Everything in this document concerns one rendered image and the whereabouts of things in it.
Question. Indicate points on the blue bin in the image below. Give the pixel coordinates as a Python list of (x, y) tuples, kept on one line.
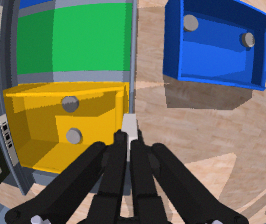
[(215, 48)]

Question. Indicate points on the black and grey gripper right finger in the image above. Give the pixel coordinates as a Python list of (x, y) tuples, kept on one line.
[(192, 200)]

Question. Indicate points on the yellow bin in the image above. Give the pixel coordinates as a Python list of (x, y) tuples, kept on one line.
[(39, 124)]

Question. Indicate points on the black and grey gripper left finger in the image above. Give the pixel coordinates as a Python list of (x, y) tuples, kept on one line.
[(58, 201)]

